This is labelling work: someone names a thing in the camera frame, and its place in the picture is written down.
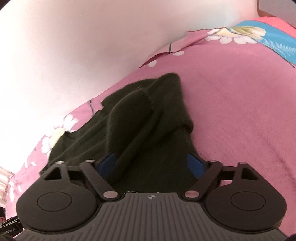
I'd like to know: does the black knit garment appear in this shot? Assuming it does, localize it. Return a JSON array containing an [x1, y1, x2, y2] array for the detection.
[[48, 73, 196, 193]]

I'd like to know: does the pink floral bed sheet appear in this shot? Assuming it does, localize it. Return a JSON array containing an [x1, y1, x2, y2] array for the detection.
[[6, 17, 295, 234]]

